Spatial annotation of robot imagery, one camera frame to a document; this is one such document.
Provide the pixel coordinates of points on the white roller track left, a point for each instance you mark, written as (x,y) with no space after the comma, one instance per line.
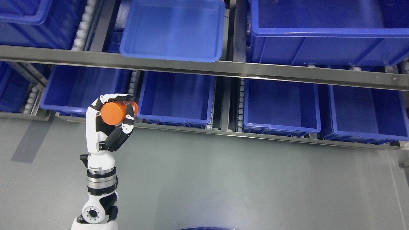
(82,33)

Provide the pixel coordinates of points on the blue bin lower far right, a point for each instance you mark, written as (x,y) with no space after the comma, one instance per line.
(363,115)

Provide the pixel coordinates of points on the large blue bin upper right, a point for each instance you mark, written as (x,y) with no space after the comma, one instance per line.
(329,32)

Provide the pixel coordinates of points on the blue bin lower far left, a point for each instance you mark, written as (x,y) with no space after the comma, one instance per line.
(71,89)

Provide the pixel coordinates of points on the steel shelf front rail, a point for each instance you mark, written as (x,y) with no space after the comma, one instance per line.
(316,75)

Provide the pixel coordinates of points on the blue bin lower centre right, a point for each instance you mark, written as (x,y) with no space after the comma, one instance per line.
(281,108)

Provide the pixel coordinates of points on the blue bin lower centre left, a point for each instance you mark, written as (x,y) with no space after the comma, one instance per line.
(176,99)

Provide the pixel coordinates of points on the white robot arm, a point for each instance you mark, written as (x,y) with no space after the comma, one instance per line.
(100,211)

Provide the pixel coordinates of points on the shallow blue tray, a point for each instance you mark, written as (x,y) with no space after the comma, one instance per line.
(176,30)

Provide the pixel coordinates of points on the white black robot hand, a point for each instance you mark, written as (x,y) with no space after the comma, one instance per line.
(103,139)

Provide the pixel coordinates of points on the orange cylindrical capacitor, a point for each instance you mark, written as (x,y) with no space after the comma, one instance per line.
(113,113)

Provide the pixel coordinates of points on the blue bin upper far left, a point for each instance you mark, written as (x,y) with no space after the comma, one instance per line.
(48,24)

